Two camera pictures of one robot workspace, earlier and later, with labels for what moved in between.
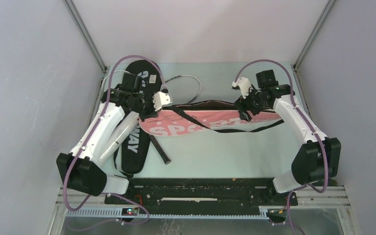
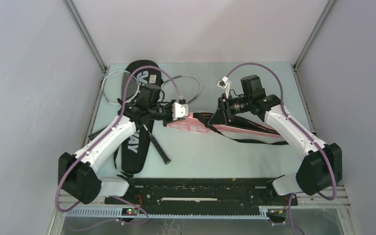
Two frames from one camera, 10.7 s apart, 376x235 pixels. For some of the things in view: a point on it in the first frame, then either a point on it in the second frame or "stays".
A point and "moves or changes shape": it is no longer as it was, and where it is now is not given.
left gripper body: x=144 y=106 → x=164 y=113
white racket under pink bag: x=183 y=89 stays
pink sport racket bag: x=204 y=117 moves or changes shape
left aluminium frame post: x=88 y=40 stays
